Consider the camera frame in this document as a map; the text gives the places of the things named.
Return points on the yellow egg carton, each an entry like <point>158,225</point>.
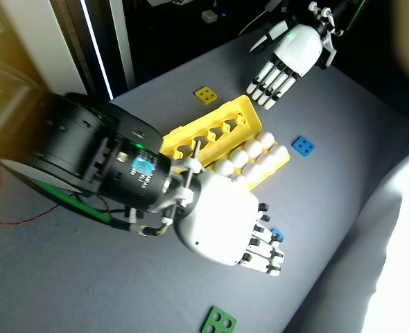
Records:
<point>249,107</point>

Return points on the white backdrop cloth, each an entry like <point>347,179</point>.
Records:
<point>398,243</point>

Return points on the blue four-hole block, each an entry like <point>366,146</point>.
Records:
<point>303,146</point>

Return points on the white cabinet with light strip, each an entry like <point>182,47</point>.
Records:
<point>34,41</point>

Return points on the blue two-hole block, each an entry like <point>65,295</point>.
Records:
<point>277,231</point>

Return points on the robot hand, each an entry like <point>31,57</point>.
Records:
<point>222,222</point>
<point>298,48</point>

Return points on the green four-hole block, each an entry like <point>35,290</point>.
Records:
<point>208,320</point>

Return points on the grey table cloth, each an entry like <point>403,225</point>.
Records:
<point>329,173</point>

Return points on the white power adapter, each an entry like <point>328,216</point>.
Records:
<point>208,15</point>

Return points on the yellow four-hole block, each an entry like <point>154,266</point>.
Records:
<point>207,94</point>

